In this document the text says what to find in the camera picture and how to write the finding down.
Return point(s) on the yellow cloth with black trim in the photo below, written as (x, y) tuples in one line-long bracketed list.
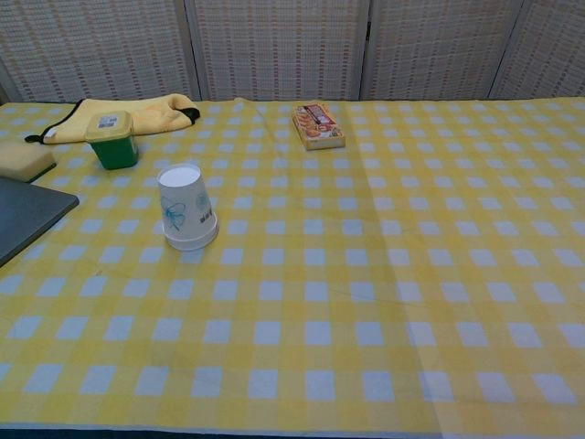
[(151, 114)]

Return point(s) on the yellow white checkered tablecloth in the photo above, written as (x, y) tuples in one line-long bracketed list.
[(503, 274), (274, 311)]

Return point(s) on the white paper cup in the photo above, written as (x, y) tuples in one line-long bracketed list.
[(192, 246), (183, 196)]

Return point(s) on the orange snack box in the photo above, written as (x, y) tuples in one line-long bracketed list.
[(317, 125)]

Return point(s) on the grey laptop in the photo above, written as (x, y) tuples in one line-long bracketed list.
[(27, 215)]

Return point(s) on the woven folding screen panel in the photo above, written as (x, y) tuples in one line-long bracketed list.
[(434, 46), (279, 46), (91, 46), (553, 55)]

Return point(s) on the yellow sponge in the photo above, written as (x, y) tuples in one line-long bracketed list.
[(23, 160)]

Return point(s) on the green container with yellow lid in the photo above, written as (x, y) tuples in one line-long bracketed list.
[(114, 153)]

